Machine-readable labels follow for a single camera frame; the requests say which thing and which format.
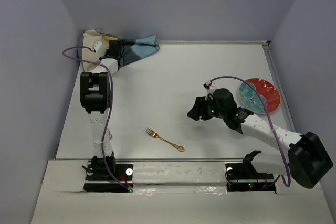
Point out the red and teal floral plate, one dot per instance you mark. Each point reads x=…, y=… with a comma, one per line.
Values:
x=259, y=94

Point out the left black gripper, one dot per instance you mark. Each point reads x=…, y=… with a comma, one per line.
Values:
x=106, y=54

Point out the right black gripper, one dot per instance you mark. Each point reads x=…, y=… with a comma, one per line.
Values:
x=198, y=109

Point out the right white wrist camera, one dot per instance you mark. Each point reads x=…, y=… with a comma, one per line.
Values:
x=210, y=87

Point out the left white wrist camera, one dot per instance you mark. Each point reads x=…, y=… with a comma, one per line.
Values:
x=100, y=48

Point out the striped cloth placemat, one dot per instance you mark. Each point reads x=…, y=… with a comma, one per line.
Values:
x=134, y=49

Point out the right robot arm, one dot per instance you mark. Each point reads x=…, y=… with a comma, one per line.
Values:
x=302, y=157

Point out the gold fork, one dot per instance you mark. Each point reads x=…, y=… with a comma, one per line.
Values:
x=154, y=134

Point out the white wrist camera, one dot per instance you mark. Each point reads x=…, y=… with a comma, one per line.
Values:
x=210, y=87
x=100, y=48

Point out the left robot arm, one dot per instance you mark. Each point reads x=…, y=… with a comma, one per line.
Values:
x=96, y=91

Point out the gold spoon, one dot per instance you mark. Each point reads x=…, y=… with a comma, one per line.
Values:
x=110, y=135

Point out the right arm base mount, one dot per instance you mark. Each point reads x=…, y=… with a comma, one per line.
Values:
x=241, y=179

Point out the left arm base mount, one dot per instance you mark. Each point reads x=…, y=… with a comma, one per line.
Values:
x=98, y=180

